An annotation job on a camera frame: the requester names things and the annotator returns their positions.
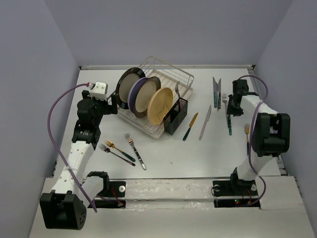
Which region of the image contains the black utensil caddy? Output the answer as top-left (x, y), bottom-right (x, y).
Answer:
top-left (163, 98), bottom-right (188, 135)

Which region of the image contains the dark fork thin handle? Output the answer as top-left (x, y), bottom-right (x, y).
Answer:
top-left (99, 144), bottom-right (136, 167)

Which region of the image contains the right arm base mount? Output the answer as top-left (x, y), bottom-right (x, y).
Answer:
top-left (211, 168), bottom-right (261, 208)

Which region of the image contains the knife teal handle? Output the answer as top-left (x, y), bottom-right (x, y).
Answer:
top-left (212, 77), bottom-right (218, 109)

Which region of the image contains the silver fork perforated handle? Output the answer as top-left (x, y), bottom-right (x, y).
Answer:
top-left (125, 133), bottom-right (147, 170)

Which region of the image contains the gold knife green handle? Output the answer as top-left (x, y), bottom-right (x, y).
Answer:
top-left (183, 113), bottom-right (199, 141)

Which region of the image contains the grey brown plate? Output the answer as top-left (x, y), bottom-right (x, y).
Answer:
top-left (133, 76), bottom-right (161, 118)

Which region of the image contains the gold fork green handle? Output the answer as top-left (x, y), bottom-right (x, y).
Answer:
top-left (105, 140), bottom-right (136, 162)

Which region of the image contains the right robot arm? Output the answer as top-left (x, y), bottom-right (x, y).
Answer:
top-left (227, 79), bottom-right (290, 194)

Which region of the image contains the knife dark handle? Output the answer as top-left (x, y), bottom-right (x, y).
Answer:
top-left (217, 78), bottom-right (221, 111)

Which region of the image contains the silver fork teal handle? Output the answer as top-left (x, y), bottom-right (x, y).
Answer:
top-left (175, 81), bottom-right (181, 104)

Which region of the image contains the yellow plate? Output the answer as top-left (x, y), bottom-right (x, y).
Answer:
top-left (147, 87), bottom-right (173, 125)

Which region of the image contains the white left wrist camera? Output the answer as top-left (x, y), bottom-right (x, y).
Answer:
top-left (87, 82), bottom-right (108, 101)

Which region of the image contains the purple plate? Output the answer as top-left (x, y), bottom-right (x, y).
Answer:
top-left (128, 77), bottom-right (148, 112)

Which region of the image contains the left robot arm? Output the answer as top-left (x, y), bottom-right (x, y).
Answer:
top-left (40, 87), bottom-right (117, 230)

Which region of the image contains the black rimmed plate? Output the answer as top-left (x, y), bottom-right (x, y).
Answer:
top-left (115, 67), bottom-right (145, 110)

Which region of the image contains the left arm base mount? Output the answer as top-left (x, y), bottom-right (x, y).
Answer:
top-left (87, 172), bottom-right (126, 209)

